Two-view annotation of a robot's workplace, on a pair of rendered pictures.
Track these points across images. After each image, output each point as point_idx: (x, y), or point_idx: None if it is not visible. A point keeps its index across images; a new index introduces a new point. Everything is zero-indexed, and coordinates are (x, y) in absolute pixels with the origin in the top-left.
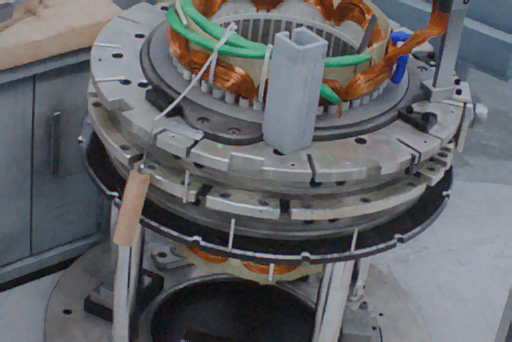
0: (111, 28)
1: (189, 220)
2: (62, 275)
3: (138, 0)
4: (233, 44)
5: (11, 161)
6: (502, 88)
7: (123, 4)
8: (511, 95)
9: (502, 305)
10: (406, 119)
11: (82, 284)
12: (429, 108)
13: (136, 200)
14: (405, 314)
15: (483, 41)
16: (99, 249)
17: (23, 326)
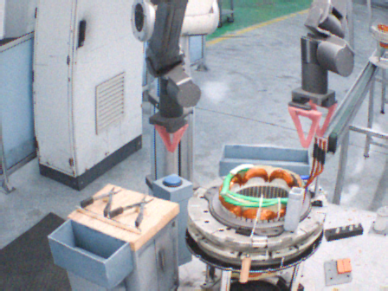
0: (191, 211)
1: (261, 265)
2: None
3: (41, 184)
4: (265, 202)
5: (151, 270)
6: (197, 181)
7: (36, 187)
8: (203, 183)
9: (314, 254)
10: (314, 205)
11: None
12: (316, 198)
13: (248, 266)
14: (293, 268)
15: (299, 168)
16: (179, 289)
17: None
